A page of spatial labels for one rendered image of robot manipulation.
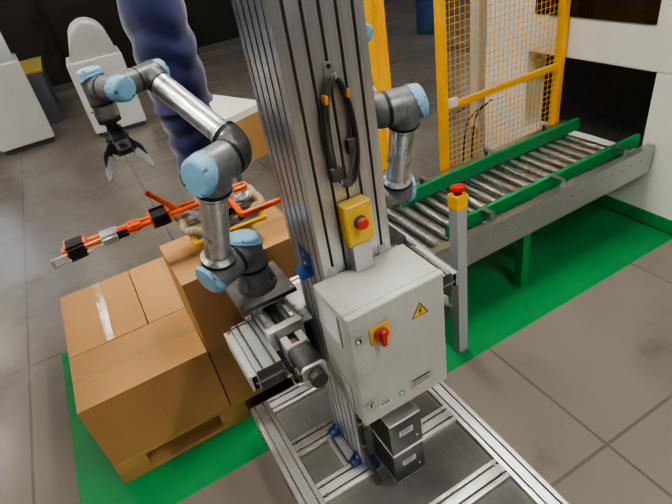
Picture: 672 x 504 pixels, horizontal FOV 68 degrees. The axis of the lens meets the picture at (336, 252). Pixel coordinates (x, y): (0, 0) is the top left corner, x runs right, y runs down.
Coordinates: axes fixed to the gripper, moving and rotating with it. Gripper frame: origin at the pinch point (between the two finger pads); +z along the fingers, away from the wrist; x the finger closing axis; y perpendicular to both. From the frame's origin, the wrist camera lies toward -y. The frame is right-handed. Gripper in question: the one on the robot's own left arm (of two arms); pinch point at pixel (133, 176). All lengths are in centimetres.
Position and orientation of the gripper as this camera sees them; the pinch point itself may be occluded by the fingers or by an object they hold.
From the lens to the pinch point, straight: 183.6
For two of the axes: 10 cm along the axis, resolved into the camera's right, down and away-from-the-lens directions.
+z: 1.5, 8.1, 5.6
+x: -8.6, 3.9, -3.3
